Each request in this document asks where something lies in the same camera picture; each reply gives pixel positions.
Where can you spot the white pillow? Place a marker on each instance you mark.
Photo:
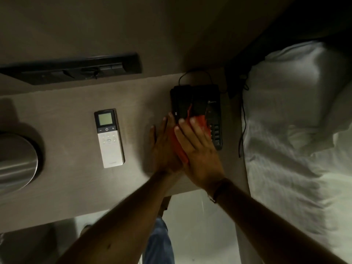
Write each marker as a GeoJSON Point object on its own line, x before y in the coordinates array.
{"type": "Point", "coordinates": [291, 90]}

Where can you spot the brushed metal cylinder lamp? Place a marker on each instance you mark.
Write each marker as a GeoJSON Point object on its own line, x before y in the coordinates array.
{"type": "Point", "coordinates": [16, 159]}

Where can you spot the black wall switch panel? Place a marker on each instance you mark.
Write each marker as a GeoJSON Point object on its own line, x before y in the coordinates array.
{"type": "Point", "coordinates": [125, 65]}

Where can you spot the blue jeans leg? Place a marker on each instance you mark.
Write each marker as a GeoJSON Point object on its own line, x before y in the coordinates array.
{"type": "Point", "coordinates": [159, 244]}

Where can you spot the person's right middle finger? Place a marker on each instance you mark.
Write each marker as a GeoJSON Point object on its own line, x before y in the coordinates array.
{"type": "Point", "coordinates": [198, 129]}

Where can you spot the black desk telephone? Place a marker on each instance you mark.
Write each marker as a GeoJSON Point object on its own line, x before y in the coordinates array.
{"type": "Point", "coordinates": [203, 97]}

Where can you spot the white remote control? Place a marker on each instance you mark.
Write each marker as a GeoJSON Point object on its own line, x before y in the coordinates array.
{"type": "Point", "coordinates": [110, 151]}

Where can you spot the person's right forearm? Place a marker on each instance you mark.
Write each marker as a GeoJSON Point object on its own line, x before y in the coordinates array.
{"type": "Point", "coordinates": [269, 230]}

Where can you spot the person's left hand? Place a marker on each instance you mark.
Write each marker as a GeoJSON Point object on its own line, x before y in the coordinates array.
{"type": "Point", "coordinates": [162, 153]}

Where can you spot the orange cloth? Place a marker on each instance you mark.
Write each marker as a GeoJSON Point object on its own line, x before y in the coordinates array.
{"type": "Point", "coordinates": [177, 147]}

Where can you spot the person's right thumb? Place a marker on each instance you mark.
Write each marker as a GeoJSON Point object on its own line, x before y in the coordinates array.
{"type": "Point", "coordinates": [180, 138]}

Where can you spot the dark headboard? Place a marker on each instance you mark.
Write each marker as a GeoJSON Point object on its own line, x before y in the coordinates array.
{"type": "Point", "coordinates": [297, 21]}

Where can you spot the person's left thumb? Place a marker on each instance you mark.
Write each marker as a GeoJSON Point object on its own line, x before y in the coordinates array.
{"type": "Point", "coordinates": [153, 136]}

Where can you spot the person's left forearm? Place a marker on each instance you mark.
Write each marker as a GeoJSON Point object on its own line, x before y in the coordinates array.
{"type": "Point", "coordinates": [123, 222]}

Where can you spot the person's right hand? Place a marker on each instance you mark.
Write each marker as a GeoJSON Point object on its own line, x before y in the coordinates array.
{"type": "Point", "coordinates": [202, 162]}

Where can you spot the white bed sheet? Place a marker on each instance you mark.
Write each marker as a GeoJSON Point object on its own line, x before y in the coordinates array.
{"type": "Point", "coordinates": [291, 189]}

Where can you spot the brown shoe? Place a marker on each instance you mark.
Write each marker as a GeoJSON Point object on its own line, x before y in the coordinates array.
{"type": "Point", "coordinates": [165, 206]}

